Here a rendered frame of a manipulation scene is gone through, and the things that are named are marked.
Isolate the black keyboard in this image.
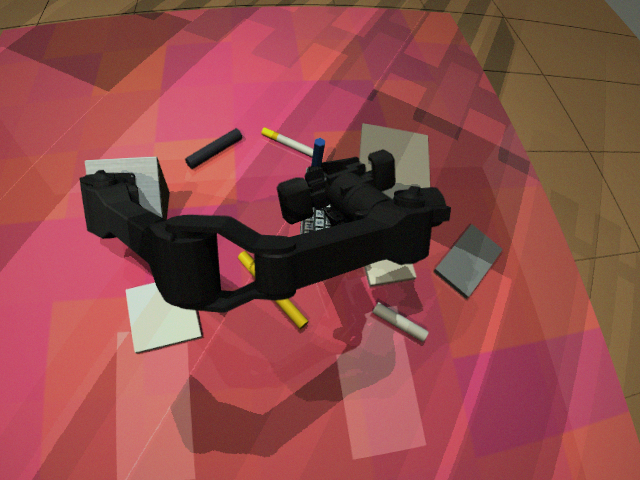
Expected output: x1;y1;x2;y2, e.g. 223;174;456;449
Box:
300;207;331;234

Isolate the pale beige flat rectangular panel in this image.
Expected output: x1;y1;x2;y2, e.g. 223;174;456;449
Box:
359;123;430;199

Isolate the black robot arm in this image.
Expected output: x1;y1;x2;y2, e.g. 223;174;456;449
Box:
79;170;451;313

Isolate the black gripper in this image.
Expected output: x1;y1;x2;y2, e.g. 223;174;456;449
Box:
276;149;396;225

